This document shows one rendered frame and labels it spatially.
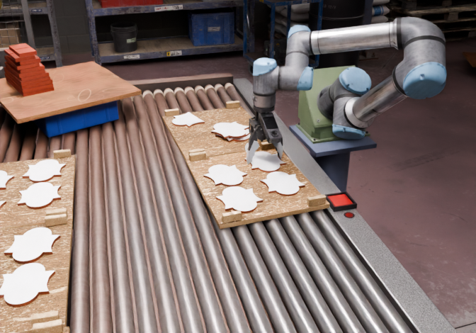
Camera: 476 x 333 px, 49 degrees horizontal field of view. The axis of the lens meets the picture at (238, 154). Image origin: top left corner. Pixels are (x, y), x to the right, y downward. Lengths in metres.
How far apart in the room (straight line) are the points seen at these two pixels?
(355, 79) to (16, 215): 1.22
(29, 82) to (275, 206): 1.16
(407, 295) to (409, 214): 2.03
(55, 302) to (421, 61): 1.15
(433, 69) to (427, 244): 1.71
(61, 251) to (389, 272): 0.85
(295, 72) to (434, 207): 2.01
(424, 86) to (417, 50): 0.11
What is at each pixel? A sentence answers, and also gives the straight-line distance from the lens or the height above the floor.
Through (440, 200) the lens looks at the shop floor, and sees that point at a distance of 3.58.
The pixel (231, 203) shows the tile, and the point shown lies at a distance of 1.56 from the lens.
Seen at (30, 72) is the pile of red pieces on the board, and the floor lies 1.13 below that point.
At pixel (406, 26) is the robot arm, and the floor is 1.42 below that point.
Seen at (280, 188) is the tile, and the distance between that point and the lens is 1.64.
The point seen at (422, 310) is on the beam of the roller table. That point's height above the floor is 0.92.
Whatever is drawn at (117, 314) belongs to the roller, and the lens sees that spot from 1.28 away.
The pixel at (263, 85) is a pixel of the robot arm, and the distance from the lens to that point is 1.67.
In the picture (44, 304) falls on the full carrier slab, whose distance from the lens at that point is 1.32.
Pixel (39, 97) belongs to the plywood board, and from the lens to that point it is 2.22.
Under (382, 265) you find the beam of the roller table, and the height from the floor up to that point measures 0.92.
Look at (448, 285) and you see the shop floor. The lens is 2.90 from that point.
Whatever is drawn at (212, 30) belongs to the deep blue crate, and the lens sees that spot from 6.10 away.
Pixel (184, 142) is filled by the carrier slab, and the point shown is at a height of 0.94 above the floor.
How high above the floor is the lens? 1.79
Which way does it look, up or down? 28 degrees down
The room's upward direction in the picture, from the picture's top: straight up
